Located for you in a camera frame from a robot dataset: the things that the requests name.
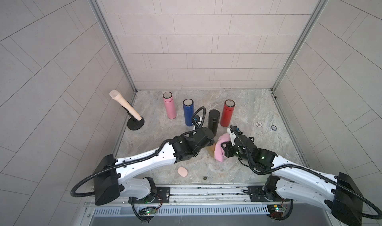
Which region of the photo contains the pink cloth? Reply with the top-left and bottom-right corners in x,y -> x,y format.
214,133 -> 230,162

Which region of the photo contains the circuit board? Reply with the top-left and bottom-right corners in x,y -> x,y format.
139,207 -> 157,217
267,204 -> 284,218

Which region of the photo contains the black thermos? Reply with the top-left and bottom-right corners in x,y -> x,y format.
208,109 -> 220,136

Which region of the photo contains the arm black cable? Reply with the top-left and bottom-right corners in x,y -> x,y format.
229,125 -> 382,220
70,106 -> 207,198

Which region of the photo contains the gold thermos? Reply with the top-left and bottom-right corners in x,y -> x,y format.
206,144 -> 215,157

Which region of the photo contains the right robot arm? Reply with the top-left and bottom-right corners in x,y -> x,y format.
215,132 -> 364,226

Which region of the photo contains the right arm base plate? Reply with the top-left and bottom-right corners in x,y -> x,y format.
246,186 -> 282,202

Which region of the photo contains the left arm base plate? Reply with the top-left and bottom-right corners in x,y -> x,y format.
128,187 -> 171,204

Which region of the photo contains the beige microphone on black stand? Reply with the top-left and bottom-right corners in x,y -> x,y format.
109,90 -> 145,131

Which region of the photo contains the pink thermos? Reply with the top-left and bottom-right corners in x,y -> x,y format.
162,92 -> 177,120

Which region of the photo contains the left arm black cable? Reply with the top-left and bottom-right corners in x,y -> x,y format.
70,106 -> 207,198

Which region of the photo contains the red thermos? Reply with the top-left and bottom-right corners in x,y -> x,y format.
220,99 -> 236,127

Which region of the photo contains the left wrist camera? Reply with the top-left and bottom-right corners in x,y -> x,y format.
192,115 -> 202,130

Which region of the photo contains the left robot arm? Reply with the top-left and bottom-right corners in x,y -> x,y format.
94,128 -> 214,206

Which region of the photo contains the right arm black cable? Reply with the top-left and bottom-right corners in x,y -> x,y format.
229,125 -> 382,220

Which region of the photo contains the blue thermos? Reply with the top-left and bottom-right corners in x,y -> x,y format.
183,99 -> 194,127

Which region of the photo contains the aluminium mounting rail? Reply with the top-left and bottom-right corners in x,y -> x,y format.
83,182 -> 332,208

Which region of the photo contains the left circuit board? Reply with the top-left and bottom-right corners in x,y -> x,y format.
139,207 -> 157,217

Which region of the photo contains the pink oval soap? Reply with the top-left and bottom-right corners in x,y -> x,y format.
177,167 -> 188,177

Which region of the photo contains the right circuit board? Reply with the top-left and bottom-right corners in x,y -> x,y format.
267,204 -> 284,218

